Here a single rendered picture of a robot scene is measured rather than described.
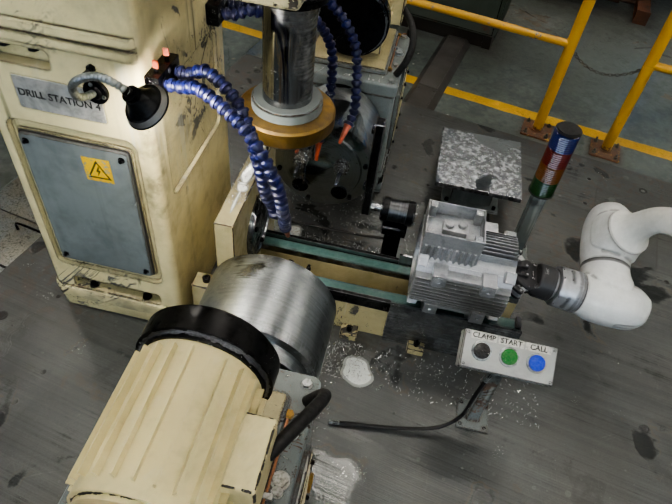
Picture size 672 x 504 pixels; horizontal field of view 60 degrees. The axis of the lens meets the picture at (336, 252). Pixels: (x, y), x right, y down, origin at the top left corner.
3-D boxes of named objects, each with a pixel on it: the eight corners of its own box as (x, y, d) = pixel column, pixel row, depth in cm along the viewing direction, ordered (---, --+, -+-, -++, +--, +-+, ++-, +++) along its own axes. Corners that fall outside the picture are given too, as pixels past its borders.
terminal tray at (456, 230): (417, 257, 121) (424, 232, 116) (422, 222, 128) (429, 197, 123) (475, 269, 120) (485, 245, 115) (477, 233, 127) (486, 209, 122)
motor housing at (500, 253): (402, 317, 129) (419, 259, 115) (412, 256, 142) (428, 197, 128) (493, 337, 128) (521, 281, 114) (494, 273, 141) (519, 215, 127)
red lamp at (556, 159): (541, 167, 138) (548, 152, 134) (540, 152, 142) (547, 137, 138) (567, 172, 137) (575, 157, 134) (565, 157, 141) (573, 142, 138)
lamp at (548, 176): (535, 182, 141) (541, 167, 138) (534, 167, 145) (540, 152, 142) (560, 187, 140) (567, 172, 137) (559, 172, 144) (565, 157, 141)
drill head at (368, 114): (262, 215, 148) (262, 133, 129) (302, 124, 175) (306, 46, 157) (359, 236, 146) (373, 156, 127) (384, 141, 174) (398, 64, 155)
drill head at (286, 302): (152, 467, 102) (128, 396, 84) (222, 306, 127) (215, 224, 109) (291, 502, 101) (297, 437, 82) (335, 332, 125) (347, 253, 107)
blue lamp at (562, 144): (548, 152, 134) (555, 136, 131) (547, 137, 138) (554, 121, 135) (575, 157, 134) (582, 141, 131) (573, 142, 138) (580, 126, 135)
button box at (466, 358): (454, 365, 112) (459, 365, 107) (461, 329, 113) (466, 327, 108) (544, 386, 111) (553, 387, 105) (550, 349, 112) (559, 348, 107)
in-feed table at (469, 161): (426, 212, 171) (435, 181, 162) (435, 157, 189) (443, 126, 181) (508, 229, 169) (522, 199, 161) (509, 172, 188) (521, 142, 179)
